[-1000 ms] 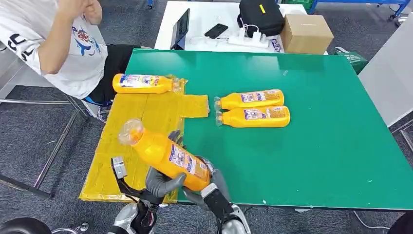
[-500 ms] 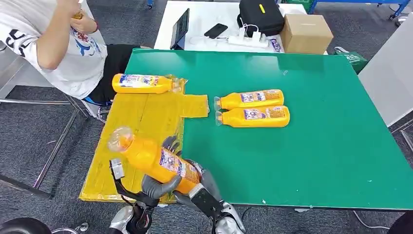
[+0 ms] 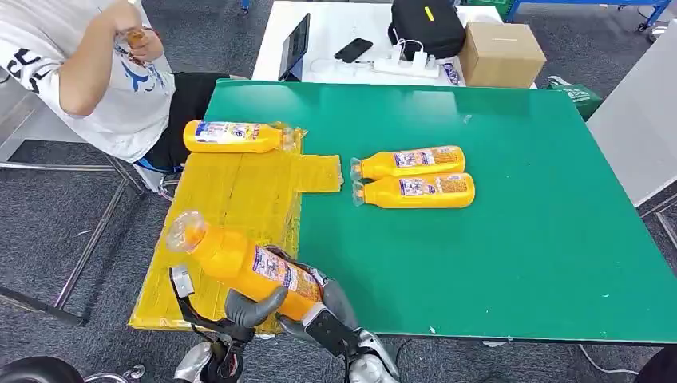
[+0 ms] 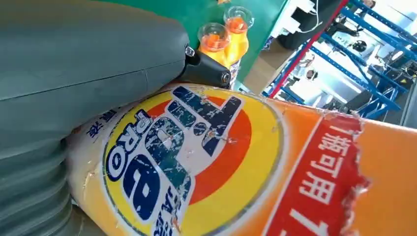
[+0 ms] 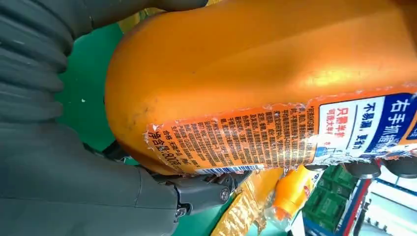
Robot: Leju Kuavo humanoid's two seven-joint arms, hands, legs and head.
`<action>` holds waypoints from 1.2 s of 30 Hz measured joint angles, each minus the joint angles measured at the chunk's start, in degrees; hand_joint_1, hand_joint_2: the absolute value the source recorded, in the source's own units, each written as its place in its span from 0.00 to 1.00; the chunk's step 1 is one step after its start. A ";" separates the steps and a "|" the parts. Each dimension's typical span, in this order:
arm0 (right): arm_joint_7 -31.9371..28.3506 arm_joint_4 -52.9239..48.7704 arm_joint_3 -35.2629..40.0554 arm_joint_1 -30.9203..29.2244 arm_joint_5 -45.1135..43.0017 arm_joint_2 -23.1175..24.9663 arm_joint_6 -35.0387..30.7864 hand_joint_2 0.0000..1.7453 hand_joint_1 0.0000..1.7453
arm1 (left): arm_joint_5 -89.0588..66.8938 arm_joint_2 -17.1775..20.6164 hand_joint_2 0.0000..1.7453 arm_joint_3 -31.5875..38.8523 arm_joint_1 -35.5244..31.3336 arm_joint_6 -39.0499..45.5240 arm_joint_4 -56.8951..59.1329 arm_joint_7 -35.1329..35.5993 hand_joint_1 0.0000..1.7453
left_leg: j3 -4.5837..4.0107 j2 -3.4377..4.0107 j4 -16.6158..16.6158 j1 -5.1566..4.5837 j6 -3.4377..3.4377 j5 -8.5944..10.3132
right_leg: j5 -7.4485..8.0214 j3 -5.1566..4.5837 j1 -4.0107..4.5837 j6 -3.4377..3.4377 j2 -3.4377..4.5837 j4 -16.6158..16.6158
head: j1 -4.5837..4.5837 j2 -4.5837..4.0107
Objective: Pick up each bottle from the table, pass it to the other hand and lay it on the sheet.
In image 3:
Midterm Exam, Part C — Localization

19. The green table mat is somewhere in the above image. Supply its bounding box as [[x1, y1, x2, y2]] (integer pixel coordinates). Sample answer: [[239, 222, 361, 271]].
[[203, 79, 677, 345]]

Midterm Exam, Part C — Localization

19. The cardboard box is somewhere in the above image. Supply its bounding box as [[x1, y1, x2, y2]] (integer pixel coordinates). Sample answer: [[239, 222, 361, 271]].
[[457, 22, 548, 89]]

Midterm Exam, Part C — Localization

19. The person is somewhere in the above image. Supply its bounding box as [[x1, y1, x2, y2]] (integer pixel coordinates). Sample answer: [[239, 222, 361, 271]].
[[0, 0, 234, 175]]

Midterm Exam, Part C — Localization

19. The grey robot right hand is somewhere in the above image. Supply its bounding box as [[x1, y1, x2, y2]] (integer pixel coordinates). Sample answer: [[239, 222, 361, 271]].
[[264, 245, 366, 345]]

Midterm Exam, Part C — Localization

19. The black tablet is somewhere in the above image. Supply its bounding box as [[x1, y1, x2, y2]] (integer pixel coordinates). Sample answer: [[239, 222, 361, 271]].
[[278, 13, 312, 82]]

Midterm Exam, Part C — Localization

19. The white floor cable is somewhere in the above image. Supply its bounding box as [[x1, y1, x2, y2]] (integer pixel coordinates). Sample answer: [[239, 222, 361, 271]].
[[577, 343, 641, 377]]

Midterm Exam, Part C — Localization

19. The person's right hand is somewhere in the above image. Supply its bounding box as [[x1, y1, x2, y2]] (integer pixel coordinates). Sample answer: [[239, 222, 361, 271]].
[[108, 0, 165, 63]]

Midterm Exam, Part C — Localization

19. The green shopping bag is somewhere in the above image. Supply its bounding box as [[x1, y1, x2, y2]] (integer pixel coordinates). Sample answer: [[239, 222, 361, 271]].
[[546, 75, 604, 123]]

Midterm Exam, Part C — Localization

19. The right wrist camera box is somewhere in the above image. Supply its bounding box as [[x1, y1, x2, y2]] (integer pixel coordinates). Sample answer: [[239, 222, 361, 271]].
[[303, 309, 366, 359]]

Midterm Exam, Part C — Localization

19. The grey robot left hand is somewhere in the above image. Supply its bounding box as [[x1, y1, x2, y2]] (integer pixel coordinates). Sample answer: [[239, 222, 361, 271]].
[[224, 286, 290, 330]]

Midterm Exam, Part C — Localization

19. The blue metal frame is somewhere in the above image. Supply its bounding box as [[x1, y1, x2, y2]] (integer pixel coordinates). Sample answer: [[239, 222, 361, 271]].
[[505, 0, 675, 35]]

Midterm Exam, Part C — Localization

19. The orange drink bottle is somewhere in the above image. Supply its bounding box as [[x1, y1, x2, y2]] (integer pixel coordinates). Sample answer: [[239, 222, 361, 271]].
[[183, 120, 299, 155], [350, 145, 467, 182], [166, 210, 325, 323], [351, 172, 477, 210]]

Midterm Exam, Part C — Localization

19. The white charging cable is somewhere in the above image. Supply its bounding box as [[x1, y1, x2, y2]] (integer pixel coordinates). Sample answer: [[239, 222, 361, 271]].
[[310, 57, 378, 75]]

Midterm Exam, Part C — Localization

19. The steel table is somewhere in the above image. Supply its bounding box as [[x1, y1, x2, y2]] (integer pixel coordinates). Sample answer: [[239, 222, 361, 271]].
[[0, 69, 172, 326]]

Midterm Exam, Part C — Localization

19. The white power strip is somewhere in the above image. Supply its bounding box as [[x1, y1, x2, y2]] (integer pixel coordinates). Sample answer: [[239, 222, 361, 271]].
[[372, 44, 441, 79]]

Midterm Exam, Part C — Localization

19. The pale grey side table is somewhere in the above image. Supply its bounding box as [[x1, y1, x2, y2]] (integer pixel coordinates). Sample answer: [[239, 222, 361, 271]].
[[585, 20, 677, 209]]

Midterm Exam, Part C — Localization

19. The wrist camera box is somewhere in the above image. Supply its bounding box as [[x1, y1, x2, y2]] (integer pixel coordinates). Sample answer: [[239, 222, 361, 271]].
[[168, 266, 196, 300], [303, 309, 366, 359]]

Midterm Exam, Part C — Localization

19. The black smartphone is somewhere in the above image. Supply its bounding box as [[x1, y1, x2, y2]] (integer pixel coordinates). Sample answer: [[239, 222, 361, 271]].
[[334, 37, 374, 64]]

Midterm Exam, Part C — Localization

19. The black bag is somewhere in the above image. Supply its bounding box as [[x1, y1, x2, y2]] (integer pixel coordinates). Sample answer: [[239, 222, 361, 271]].
[[387, 0, 468, 61]]

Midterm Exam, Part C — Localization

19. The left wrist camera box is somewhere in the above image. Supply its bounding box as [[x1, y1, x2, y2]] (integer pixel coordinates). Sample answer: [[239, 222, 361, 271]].
[[168, 266, 196, 300]]

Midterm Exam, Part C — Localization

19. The white table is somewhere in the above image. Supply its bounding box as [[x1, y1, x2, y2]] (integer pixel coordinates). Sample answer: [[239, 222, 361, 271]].
[[251, 0, 538, 90]]

